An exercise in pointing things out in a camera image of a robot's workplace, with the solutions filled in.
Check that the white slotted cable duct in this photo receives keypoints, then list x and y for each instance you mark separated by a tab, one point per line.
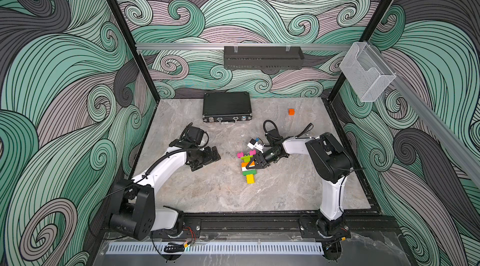
227	248

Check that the orange long lego brick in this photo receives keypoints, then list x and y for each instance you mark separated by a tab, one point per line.
250	164

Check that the black wall-mounted tray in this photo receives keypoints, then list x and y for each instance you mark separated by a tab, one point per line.
264	58

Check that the small lime lego brick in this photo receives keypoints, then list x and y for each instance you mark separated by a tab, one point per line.
246	159

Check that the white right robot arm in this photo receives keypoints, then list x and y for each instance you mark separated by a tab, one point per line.
332	164

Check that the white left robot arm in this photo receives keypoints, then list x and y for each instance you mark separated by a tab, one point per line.
132	209

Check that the dark green long lego brick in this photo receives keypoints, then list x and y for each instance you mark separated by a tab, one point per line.
249	172

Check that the white lego brick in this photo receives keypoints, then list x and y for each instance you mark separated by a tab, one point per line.
247	168

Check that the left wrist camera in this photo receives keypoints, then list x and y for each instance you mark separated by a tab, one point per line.
196	136

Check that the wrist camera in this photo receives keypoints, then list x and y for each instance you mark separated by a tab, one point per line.
196	136
256	144

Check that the black hard carrying case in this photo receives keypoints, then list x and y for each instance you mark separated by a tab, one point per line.
226	107

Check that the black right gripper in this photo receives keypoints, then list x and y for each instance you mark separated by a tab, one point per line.
261	161

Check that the yellow lego brick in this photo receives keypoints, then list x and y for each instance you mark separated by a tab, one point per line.
250	179

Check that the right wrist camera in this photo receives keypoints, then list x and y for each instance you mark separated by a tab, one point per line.
256	144

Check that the clear acrylic wall holder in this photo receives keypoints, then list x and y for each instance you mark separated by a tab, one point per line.
367	71

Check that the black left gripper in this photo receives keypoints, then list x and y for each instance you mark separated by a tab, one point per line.
208	158

